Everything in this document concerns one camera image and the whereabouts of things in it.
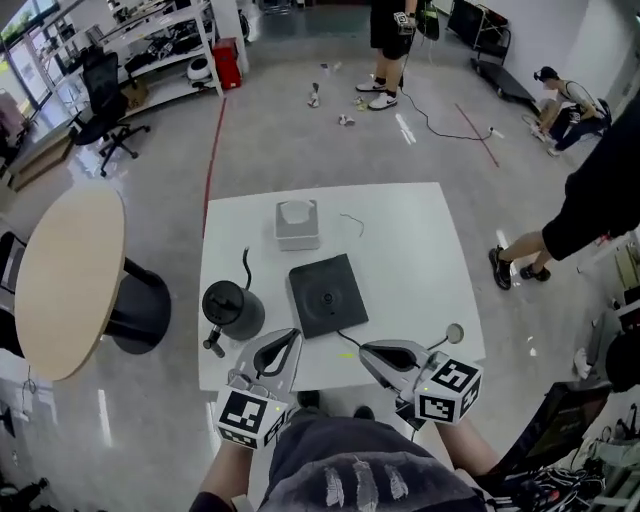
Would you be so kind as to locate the person's black right shoe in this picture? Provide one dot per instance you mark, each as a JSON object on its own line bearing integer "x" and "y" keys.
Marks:
{"x": 363, "y": 412}

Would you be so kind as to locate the black gooseneck kettle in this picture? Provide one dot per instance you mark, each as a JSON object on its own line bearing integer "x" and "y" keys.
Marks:
{"x": 235, "y": 310}

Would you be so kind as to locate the person's black shoe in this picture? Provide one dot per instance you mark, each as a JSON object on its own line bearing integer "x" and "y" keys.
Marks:
{"x": 363, "y": 412}
{"x": 307, "y": 398}

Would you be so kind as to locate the black monitor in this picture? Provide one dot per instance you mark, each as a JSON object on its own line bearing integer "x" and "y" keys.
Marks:
{"x": 560, "y": 430}

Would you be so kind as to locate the scattered floor litter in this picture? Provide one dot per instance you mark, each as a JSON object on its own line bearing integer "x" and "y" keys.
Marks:
{"x": 314, "y": 100}

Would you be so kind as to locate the black platform cart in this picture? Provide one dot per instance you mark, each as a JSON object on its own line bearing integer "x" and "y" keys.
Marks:
{"x": 505, "y": 80}

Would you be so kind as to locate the person's right forearm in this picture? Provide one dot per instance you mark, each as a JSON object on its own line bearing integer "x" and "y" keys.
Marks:
{"x": 465, "y": 445}

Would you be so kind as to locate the white shelving unit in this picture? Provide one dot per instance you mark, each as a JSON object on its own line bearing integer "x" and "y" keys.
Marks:
{"x": 170, "y": 87}

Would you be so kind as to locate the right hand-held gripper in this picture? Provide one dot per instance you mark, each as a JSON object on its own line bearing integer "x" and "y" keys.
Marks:
{"x": 445, "y": 395}

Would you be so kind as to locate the round wooden table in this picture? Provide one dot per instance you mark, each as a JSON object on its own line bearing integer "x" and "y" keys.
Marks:
{"x": 70, "y": 280}

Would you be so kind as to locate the black square kettle base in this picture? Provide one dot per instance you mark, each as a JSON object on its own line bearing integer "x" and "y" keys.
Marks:
{"x": 325, "y": 300}

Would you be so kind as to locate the black folding chair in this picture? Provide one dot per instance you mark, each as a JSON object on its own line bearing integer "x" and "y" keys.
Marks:
{"x": 10, "y": 260}

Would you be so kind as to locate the person's left forearm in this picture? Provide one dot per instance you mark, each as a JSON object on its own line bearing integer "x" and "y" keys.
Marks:
{"x": 225, "y": 470}

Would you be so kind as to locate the person's black left shoe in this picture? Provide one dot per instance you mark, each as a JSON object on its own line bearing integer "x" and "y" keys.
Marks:
{"x": 307, "y": 398}

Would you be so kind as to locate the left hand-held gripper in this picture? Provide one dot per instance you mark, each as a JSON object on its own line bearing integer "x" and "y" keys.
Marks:
{"x": 245, "y": 415}

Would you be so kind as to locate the red cabinet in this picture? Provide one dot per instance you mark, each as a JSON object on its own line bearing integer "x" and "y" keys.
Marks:
{"x": 227, "y": 65}

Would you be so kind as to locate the person's black clothing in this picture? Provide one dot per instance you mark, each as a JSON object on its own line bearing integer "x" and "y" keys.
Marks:
{"x": 360, "y": 450}

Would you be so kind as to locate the white round device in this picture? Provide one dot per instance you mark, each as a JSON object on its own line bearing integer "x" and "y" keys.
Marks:
{"x": 198, "y": 68}

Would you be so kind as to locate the cardboard box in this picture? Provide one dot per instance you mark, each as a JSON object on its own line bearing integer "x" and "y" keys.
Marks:
{"x": 135, "y": 92}

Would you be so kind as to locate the black office chair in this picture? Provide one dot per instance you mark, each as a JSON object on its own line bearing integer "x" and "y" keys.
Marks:
{"x": 102, "y": 95}

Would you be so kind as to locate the white tissue box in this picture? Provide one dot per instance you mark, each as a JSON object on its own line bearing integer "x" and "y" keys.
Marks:
{"x": 297, "y": 225}

